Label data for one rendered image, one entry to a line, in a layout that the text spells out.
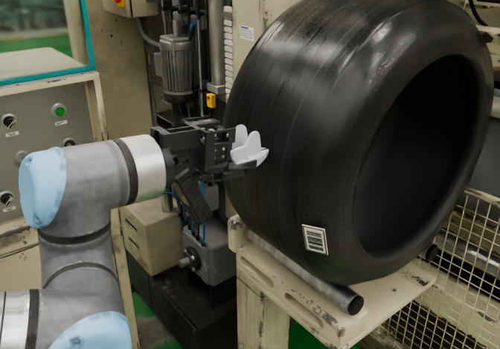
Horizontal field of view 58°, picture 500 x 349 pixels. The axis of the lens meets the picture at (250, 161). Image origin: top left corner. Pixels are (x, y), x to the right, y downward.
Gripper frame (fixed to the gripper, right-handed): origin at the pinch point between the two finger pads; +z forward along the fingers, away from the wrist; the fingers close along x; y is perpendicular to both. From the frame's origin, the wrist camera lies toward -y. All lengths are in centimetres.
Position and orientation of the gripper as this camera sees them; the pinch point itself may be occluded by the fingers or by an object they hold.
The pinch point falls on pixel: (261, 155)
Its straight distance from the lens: 77.0
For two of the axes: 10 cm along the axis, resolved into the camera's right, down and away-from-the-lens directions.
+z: 7.8, -1.7, 6.0
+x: -6.2, -3.4, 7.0
